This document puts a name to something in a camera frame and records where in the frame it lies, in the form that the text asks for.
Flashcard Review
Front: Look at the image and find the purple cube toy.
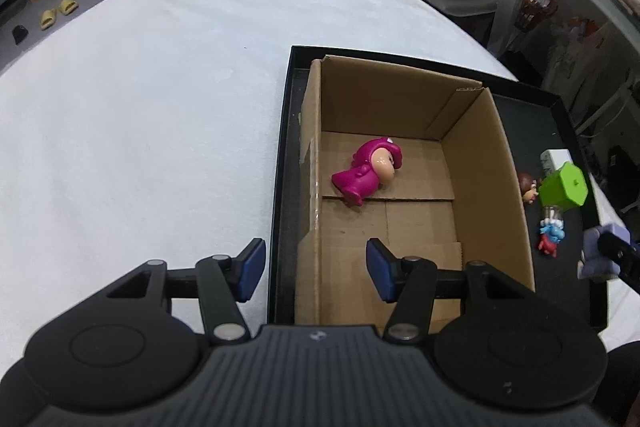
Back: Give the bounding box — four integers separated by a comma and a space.
577, 223, 630, 280

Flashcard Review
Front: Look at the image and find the blue smurf figurine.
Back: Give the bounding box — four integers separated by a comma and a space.
537, 218, 565, 258

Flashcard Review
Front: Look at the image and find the green hexagonal container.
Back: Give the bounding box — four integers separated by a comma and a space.
538, 161, 588, 211

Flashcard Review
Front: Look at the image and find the brown cardboard box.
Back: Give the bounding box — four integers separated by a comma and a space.
295, 55, 535, 326

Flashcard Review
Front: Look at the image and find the magenta doll figurine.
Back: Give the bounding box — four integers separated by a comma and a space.
331, 136, 402, 206

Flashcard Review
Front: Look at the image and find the black shallow tray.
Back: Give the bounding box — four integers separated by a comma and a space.
267, 46, 608, 332

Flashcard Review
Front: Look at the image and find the brown haired small figurine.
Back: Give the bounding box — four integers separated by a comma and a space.
518, 172, 538, 205

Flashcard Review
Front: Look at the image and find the white rectangular block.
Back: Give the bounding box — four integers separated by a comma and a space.
540, 148, 573, 176

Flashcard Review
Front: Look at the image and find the white blanket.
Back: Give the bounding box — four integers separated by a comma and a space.
0, 0, 640, 377

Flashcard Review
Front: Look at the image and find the yellow slipper right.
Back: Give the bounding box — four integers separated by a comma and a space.
58, 0, 79, 16

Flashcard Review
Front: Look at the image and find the yellow slipper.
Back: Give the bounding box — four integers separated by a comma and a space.
40, 9, 56, 31
58, 0, 79, 16

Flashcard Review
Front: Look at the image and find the yellow slipper left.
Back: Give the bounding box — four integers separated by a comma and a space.
40, 9, 56, 31

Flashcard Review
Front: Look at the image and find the black slipper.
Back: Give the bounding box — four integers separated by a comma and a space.
12, 25, 29, 46

